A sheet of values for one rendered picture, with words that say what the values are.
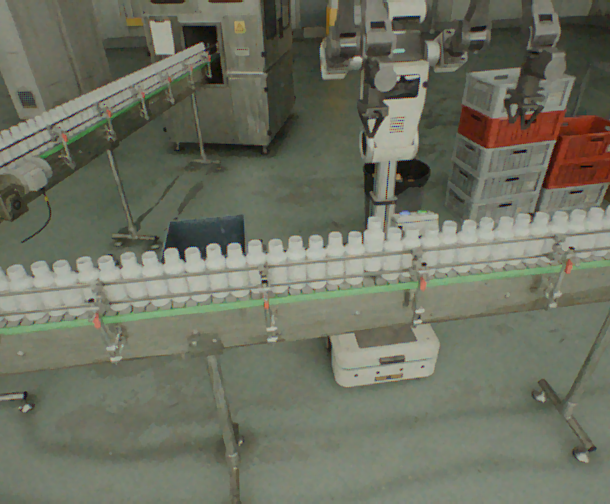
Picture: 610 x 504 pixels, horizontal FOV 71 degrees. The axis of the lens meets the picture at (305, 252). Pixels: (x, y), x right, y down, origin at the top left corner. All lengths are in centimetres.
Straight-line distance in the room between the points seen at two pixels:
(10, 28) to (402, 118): 581
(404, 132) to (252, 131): 329
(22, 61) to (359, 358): 593
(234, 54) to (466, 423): 388
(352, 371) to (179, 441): 87
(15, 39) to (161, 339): 588
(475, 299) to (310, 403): 109
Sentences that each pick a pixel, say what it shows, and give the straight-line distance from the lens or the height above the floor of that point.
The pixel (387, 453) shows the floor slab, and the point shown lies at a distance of 214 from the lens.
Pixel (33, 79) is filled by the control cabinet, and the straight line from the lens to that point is 697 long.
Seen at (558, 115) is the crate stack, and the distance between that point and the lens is 372.
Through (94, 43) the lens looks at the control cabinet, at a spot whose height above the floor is 83.
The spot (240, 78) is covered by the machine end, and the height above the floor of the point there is 83.
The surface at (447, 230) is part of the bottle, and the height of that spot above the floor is 115.
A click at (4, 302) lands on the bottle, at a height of 107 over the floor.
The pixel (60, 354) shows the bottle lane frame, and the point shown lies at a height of 88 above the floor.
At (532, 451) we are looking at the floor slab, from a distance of 232.
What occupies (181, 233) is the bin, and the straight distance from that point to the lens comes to 188.
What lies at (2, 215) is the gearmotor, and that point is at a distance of 242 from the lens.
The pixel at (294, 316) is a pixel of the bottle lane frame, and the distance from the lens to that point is 133.
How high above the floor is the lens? 182
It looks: 34 degrees down
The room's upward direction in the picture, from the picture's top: 2 degrees counter-clockwise
